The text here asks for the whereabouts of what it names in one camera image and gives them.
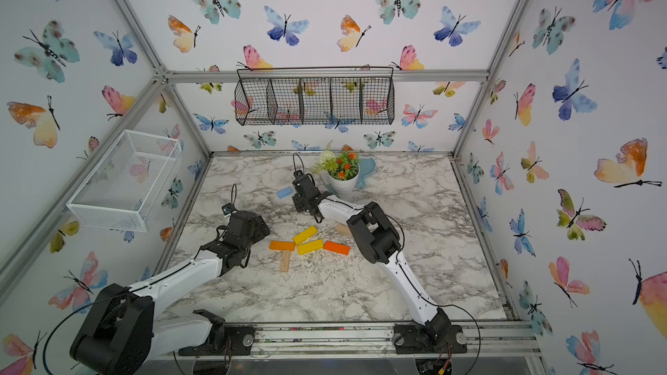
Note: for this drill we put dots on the white mesh basket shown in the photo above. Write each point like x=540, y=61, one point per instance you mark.
x=122, y=188

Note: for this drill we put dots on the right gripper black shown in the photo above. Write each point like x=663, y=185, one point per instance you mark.
x=294, y=201

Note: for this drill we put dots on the white flower pot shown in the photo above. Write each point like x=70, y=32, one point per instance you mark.
x=342, y=186

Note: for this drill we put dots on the natural wood block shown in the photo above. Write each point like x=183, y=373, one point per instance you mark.
x=343, y=229
x=285, y=261

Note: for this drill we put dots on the red orange block right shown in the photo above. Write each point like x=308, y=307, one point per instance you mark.
x=333, y=247

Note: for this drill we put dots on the yellow block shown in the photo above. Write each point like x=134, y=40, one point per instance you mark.
x=305, y=235
x=310, y=247

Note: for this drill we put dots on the light blue dustpan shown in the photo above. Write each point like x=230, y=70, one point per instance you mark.
x=367, y=167

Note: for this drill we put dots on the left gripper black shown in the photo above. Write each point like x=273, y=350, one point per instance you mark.
x=261, y=229

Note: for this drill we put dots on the natural wood block lower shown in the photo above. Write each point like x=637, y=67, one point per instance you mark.
x=285, y=261

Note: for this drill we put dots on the light blue block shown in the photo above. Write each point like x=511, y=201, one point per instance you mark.
x=284, y=193

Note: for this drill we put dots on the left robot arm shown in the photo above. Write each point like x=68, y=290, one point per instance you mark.
x=121, y=333

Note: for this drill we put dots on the natural wood block right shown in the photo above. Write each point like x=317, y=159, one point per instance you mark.
x=343, y=229

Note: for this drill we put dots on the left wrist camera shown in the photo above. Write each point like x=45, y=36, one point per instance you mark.
x=228, y=209

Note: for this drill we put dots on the artificial green orange plant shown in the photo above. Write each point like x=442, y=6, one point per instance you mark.
x=342, y=166

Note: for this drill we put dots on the black wire basket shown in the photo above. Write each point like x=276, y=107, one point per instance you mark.
x=329, y=96

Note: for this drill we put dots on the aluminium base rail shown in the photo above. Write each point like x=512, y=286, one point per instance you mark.
x=365, y=340

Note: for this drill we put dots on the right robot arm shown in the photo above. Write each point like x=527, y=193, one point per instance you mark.
x=431, y=330

